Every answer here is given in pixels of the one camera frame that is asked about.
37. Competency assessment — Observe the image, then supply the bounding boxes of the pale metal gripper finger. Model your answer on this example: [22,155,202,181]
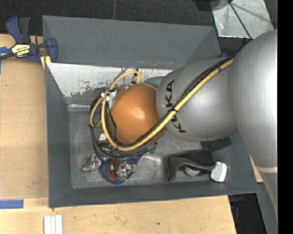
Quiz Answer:
[116,161,137,181]
[82,154,103,173]

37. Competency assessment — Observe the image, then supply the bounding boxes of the blue and red-brown round thing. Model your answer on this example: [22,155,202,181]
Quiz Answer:
[99,156,140,185]

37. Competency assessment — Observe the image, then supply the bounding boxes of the pale wood flat board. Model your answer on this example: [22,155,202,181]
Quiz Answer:
[0,57,50,201]

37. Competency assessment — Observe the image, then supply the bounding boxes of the white plug adapter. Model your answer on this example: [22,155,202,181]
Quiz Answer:
[209,161,229,183]

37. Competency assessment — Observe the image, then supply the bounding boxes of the grey metal bin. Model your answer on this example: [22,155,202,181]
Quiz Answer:
[41,15,260,208]

